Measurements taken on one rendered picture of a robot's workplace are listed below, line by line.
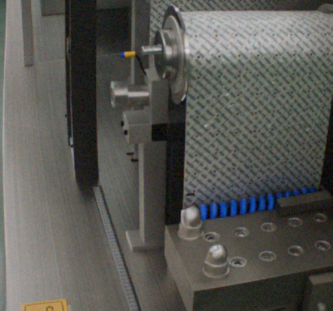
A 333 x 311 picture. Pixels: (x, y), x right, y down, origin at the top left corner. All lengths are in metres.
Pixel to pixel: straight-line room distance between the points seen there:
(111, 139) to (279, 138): 0.57
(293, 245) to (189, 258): 0.15
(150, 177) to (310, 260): 0.31
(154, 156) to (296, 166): 0.22
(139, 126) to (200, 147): 0.10
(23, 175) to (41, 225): 0.19
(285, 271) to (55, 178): 0.61
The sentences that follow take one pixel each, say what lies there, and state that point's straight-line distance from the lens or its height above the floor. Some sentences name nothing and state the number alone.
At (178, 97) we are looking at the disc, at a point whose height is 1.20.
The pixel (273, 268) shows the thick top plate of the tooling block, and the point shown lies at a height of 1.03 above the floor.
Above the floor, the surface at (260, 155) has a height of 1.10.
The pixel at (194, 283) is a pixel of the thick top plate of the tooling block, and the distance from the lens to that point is 0.82.
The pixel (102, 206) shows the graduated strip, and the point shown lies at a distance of 1.21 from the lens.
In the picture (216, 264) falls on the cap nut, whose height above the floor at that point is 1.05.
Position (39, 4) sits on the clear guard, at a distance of 1.87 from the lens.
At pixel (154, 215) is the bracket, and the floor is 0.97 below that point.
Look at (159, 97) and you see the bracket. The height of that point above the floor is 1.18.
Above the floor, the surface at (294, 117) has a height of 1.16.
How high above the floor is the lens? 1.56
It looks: 28 degrees down
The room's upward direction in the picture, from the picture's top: 1 degrees clockwise
